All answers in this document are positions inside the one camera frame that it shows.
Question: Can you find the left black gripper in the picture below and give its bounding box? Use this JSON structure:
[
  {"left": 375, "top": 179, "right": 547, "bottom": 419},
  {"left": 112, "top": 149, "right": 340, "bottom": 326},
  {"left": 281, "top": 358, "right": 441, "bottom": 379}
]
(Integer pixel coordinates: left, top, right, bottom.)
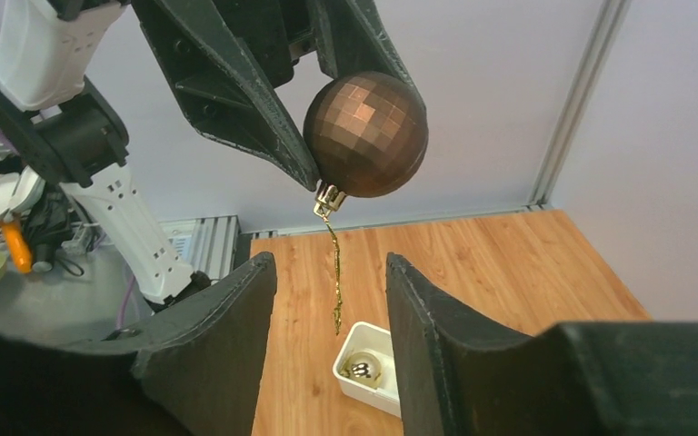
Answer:
[{"left": 131, "top": 0, "right": 424, "bottom": 192}]

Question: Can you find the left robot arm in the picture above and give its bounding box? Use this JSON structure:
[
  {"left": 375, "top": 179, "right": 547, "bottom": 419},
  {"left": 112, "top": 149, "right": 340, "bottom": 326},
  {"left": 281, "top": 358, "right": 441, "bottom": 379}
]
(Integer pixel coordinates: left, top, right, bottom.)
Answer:
[{"left": 0, "top": 1, "right": 429, "bottom": 312}]

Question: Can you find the dark brown ball ornament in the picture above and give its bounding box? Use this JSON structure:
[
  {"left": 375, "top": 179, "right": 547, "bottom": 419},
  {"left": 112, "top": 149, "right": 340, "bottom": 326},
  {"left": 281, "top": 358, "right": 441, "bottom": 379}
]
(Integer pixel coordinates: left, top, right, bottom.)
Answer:
[{"left": 302, "top": 71, "right": 430, "bottom": 337}]

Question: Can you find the left aluminium frame post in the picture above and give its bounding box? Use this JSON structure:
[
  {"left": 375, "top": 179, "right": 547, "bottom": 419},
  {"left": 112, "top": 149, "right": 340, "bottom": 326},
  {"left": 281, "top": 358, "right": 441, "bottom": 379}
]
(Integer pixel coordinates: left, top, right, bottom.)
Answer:
[{"left": 526, "top": 0, "right": 631, "bottom": 211}]

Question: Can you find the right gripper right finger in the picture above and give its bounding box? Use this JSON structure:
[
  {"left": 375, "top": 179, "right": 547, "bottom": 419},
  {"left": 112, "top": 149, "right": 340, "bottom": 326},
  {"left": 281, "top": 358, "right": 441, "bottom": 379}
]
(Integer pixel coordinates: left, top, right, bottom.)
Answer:
[{"left": 386, "top": 253, "right": 698, "bottom": 435}]

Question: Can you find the white slotted cable duct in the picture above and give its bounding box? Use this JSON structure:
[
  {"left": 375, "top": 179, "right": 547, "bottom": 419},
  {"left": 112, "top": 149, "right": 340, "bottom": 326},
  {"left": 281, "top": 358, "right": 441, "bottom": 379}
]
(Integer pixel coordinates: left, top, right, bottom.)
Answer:
[{"left": 161, "top": 216, "right": 240, "bottom": 282}]

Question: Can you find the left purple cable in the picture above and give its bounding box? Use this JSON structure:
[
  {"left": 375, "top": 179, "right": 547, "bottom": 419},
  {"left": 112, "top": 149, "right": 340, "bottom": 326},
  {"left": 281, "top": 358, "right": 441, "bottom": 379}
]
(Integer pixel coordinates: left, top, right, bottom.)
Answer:
[{"left": 114, "top": 273, "right": 139, "bottom": 332}]

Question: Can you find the gold ball ornament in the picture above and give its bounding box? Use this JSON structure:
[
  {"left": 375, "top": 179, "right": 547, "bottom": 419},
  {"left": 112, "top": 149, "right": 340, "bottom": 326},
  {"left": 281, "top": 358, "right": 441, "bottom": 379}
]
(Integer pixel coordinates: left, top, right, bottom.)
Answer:
[{"left": 340, "top": 352, "right": 383, "bottom": 389}]

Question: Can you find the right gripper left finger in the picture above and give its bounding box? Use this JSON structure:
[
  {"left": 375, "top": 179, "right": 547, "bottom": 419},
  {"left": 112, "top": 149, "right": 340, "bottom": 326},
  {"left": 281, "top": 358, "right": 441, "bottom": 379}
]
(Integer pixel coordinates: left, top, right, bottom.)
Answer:
[{"left": 0, "top": 252, "right": 277, "bottom": 435}]

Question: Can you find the white ornament tray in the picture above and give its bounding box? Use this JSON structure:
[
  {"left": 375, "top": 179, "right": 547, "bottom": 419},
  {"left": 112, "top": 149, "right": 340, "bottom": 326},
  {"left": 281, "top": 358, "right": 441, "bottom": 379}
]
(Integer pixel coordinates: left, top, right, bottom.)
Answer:
[{"left": 332, "top": 322, "right": 401, "bottom": 418}]

